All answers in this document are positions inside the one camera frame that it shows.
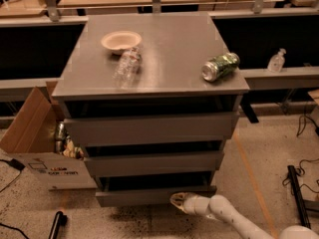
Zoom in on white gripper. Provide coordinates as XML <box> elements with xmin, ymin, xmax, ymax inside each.
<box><xmin>170</xmin><ymin>192</ymin><xmax>211</xmax><ymax>216</ymax></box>

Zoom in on grey bottom drawer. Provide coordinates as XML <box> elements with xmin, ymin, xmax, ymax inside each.
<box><xmin>96</xmin><ymin>171</ymin><xmax>216</xmax><ymax>207</ymax></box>

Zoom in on grey drawer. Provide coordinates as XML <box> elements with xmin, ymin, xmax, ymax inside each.
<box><xmin>63</xmin><ymin>97</ymin><xmax>240</xmax><ymax>147</ymax></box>
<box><xmin>96</xmin><ymin>171</ymin><xmax>216</xmax><ymax>207</ymax></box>
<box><xmin>85</xmin><ymin>140</ymin><xmax>224</xmax><ymax>177</ymax></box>

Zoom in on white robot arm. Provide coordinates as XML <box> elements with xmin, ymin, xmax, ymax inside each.
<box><xmin>170</xmin><ymin>192</ymin><xmax>319</xmax><ymax>239</ymax></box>

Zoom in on grey middle drawer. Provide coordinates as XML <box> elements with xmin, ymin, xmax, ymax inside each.
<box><xmin>85</xmin><ymin>140</ymin><xmax>224</xmax><ymax>177</ymax></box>

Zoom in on grey top drawer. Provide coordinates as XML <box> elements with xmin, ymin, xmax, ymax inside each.
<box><xmin>63</xmin><ymin>97</ymin><xmax>240</xmax><ymax>147</ymax></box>

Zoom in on grey drawer cabinet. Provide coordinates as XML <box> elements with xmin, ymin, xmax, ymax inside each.
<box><xmin>51</xmin><ymin>11</ymin><xmax>251</xmax><ymax>191</ymax></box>

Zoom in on black object bottom left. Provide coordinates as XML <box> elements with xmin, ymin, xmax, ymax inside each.
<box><xmin>48</xmin><ymin>211</ymin><xmax>68</xmax><ymax>239</ymax></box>

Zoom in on cans in cardboard box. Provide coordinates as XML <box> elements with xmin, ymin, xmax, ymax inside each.
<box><xmin>54</xmin><ymin>121</ymin><xmax>84</xmax><ymax>159</ymax></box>

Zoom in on green soda can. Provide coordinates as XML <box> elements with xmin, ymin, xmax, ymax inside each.
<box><xmin>201</xmin><ymin>53</ymin><xmax>240</xmax><ymax>82</ymax></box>

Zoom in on clear plastic bottle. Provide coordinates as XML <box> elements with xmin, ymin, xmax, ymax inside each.
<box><xmin>114</xmin><ymin>47</ymin><xmax>142</xmax><ymax>88</ymax></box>

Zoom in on cardboard box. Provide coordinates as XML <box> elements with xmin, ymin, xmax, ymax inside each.
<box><xmin>0</xmin><ymin>87</ymin><xmax>97</xmax><ymax>190</ymax></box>

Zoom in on white paper bowl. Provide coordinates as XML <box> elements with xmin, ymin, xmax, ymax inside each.
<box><xmin>101</xmin><ymin>31</ymin><xmax>142</xmax><ymax>55</ymax></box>

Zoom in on black floor rail right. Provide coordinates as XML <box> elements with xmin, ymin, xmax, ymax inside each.
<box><xmin>287</xmin><ymin>165</ymin><xmax>311</xmax><ymax>228</ymax></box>

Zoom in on black cable right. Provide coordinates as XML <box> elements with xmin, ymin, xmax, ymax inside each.
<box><xmin>281</xmin><ymin>100</ymin><xmax>319</xmax><ymax>196</ymax></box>

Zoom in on black cable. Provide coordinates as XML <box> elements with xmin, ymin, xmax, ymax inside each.
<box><xmin>0</xmin><ymin>157</ymin><xmax>32</xmax><ymax>239</ymax></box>
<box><xmin>281</xmin><ymin>100</ymin><xmax>319</xmax><ymax>196</ymax></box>

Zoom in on black cable left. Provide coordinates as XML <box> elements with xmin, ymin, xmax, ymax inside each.
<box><xmin>0</xmin><ymin>157</ymin><xmax>32</xmax><ymax>239</ymax></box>

